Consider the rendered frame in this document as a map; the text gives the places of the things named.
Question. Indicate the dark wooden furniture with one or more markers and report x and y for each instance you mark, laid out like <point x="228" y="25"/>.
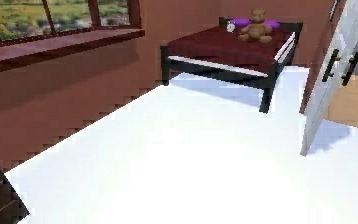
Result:
<point x="0" y="196"/>

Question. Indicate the white alarm clock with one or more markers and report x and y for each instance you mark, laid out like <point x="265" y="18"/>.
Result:
<point x="231" y="27"/>

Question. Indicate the purple pillow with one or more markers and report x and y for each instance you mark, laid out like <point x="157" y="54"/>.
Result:
<point x="272" y="24"/>
<point x="239" y="22"/>

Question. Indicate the brown teddy bear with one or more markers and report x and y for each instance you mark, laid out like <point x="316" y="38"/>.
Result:
<point x="256" y="29"/>

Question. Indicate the dark red framed window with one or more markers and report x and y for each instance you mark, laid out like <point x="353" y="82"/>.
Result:
<point x="60" y="40"/>

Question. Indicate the black bed with red cover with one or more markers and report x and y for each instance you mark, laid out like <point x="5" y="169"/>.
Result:
<point x="220" y="50"/>

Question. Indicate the white room door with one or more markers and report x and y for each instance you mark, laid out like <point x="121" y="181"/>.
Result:
<point x="333" y="73"/>

